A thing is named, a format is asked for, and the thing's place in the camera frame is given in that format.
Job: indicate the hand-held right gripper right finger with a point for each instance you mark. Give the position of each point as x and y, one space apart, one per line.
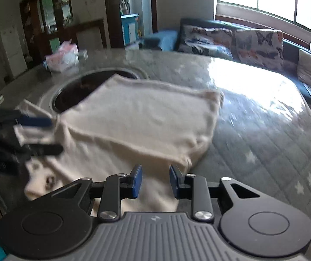
174 182

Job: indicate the dark wooden display cabinet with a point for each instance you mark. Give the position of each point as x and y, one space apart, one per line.
33 19

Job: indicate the dark wooden door frame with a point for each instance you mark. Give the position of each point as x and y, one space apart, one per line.
112 11

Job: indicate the flat butterfly print pillow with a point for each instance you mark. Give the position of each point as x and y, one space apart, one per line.
207 51

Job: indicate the grey quilted star table cover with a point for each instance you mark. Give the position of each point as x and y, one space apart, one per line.
253 141

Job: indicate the dark wooden sideboard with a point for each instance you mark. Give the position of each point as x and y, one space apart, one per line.
71 28

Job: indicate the large butterfly print cushion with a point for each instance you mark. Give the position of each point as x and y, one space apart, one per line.
259 49

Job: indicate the light blue small cabinet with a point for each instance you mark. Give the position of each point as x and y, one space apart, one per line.
129 30

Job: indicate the small clear container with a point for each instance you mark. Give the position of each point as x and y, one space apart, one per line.
82 55

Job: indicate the round black induction cooktop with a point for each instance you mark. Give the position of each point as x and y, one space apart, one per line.
82 84

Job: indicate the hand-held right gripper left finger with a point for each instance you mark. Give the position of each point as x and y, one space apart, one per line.
137 180

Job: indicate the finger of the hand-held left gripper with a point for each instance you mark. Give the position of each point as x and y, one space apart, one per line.
33 121
49 149

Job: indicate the cream long-sleeve garment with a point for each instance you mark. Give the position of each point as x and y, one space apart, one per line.
144 114

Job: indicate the white refrigerator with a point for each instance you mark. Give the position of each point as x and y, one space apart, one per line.
11 51

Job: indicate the blue corner sofa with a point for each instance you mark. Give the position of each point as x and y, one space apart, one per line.
163 39

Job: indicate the pink and white tissue pack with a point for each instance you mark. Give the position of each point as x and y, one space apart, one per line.
63 58

